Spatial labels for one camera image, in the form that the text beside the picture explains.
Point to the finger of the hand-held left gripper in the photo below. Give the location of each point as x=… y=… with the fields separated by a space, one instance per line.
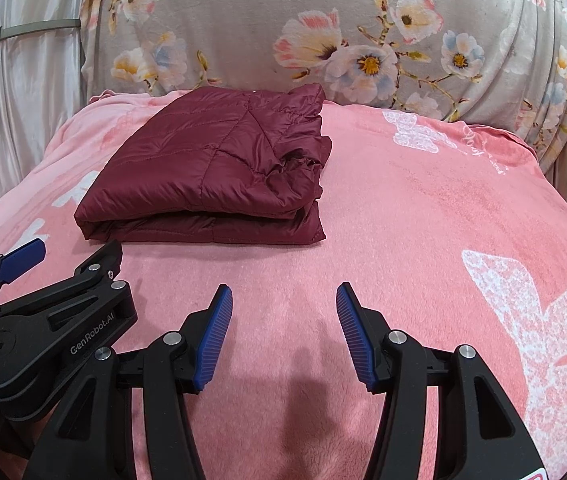
x=105 y=257
x=23 y=256

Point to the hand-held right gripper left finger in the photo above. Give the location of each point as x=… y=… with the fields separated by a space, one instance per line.
x=213 y=340

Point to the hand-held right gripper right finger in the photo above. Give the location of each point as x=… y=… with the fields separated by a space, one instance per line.
x=356 y=335

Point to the maroon puffer jacket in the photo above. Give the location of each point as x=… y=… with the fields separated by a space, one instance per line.
x=203 y=160

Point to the pink printed blanket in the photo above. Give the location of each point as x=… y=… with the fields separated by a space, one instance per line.
x=413 y=235

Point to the white satin curtain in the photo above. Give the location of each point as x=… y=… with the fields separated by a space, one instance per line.
x=28 y=110

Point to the grey floral sheet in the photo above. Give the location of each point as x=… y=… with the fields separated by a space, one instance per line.
x=243 y=35

